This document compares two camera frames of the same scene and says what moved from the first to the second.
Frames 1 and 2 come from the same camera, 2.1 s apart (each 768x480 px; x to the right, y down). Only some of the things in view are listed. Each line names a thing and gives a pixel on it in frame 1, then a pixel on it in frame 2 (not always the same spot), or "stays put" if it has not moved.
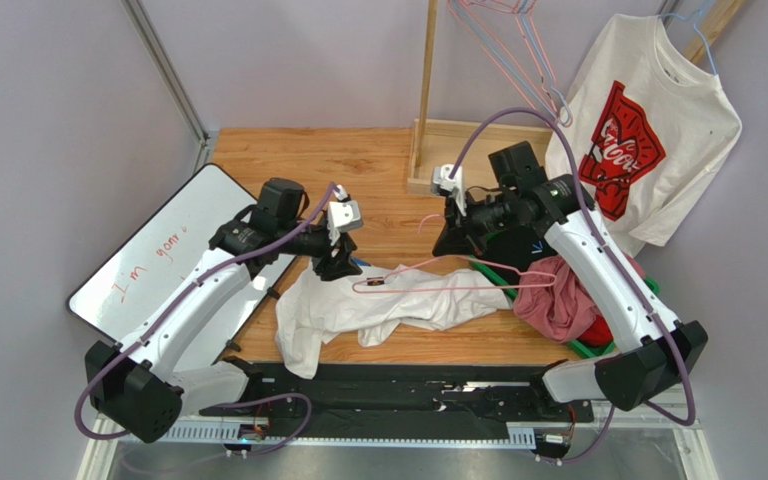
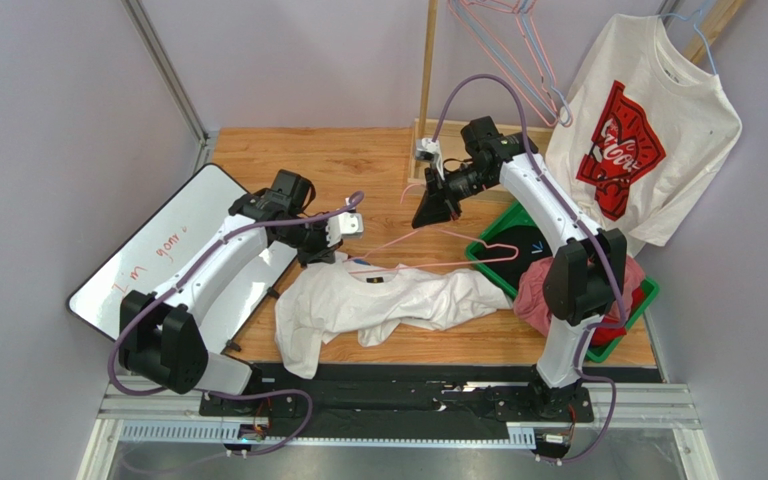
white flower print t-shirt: x=372 y=302 stays put
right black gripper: x=454 y=229 -> x=443 y=189
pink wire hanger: x=454 y=289 -> x=431 y=227
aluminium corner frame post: x=168 y=76 stays put
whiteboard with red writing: x=176 y=234 stays put
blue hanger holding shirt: x=698 y=30 stays put
